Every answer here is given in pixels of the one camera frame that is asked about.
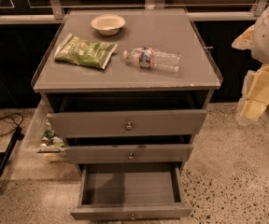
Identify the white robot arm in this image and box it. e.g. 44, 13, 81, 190
232, 6, 269, 126

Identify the grey drawer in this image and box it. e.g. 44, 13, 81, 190
71, 162, 192, 220
65, 144, 193, 164
47, 109, 206, 138

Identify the black floor stand bar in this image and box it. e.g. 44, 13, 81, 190
0, 126, 24, 178

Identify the grey three-drawer cabinet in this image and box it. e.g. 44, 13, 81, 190
31, 8, 224, 170

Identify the grey middle drawer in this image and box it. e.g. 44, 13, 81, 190
65, 144, 193, 164

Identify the grey top drawer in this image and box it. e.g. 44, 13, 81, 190
47, 109, 206, 138

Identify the clear plastic storage bin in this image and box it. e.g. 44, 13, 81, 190
21, 101, 64, 154

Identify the green chip bag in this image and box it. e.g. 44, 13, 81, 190
54, 34, 118, 70

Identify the white paper bowl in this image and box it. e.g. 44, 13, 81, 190
91, 14, 126, 36

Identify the black cable on floor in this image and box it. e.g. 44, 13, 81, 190
0, 109, 25, 138

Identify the clear plastic water bottle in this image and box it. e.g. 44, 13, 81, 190
123, 47, 181, 74

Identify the grey bottom drawer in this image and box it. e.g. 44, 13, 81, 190
71, 162, 192, 220

